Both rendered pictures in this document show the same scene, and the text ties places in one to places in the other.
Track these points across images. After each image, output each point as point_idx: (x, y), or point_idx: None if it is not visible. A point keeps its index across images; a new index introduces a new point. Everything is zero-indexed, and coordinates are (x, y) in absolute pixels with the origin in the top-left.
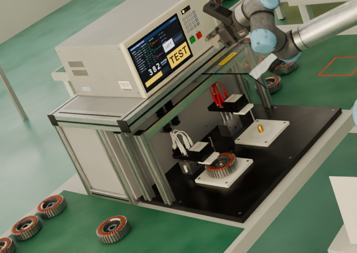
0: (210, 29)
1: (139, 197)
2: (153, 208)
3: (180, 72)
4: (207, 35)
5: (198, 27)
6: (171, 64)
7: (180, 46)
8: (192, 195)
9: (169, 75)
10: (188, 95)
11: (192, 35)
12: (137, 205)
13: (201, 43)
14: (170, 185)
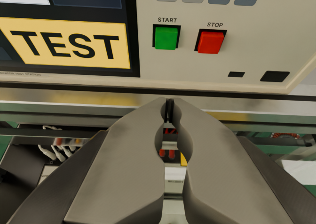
0: (275, 52)
1: (20, 124)
2: (6, 151)
3: (61, 85)
4: (72, 156)
5: (236, 14)
6: (25, 53)
7: (90, 26)
8: (4, 206)
9: (14, 71)
10: (51, 137)
11: (174, 23)
12: (19, 125)
13: (199, 67)
14: (39, 151)
